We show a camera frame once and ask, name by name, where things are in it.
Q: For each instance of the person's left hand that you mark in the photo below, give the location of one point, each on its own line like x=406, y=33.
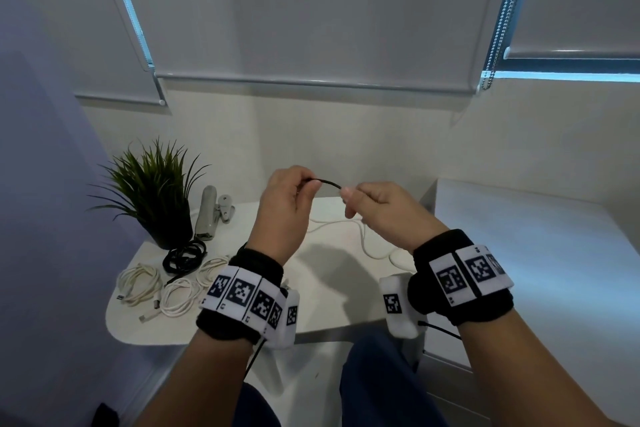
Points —
x=280, y=216

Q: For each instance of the person's right hand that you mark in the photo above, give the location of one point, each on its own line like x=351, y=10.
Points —
x=400, y=216

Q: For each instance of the person's right forearm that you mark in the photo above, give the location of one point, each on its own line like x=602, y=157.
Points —
x=530, y=371

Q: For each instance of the person's left forearm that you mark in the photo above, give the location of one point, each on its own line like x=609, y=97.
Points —
x=195, y=381

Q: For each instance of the person's right leg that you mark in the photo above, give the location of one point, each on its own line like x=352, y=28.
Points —
x=390, y=386

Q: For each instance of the person's leg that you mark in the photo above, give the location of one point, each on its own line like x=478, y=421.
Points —
x=390, y=386
x=255, y=409

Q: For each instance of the person's left leg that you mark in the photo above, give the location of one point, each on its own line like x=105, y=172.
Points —
x=255, y=409

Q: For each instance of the small white gadget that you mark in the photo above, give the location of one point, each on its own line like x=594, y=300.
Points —
x=226, y=206

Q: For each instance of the grey oblong device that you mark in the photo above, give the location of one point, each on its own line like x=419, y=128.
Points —
x=206, y=214

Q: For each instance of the black wristband with marker tags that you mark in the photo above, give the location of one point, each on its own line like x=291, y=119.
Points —
x=240, y=296
x=460, y=276

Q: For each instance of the green plant in black pot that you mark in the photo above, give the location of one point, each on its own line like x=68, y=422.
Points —
x=170, y=226

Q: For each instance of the wide white roller blind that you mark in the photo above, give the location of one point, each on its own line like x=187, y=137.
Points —
x=310, y=6

